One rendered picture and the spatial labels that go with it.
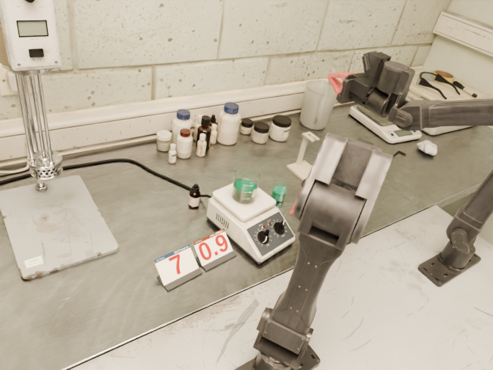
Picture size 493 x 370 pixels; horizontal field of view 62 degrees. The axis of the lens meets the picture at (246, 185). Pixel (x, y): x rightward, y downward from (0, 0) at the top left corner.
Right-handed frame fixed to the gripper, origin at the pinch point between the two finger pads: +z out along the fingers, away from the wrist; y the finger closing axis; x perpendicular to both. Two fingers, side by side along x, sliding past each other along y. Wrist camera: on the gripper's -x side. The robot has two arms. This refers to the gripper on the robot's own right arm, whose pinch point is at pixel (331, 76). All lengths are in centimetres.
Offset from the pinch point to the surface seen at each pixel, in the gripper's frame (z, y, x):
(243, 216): -15.7, 37.8, 23.5
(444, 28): 29, -106, 0
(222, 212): -10.4, 39.8, 25.6
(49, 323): -16, 82, 32
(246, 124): 26.4, 4.9, 27.3
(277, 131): 19.0, -3.2, 28.0
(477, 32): 13, -106, -2
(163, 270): -17, 59, 30
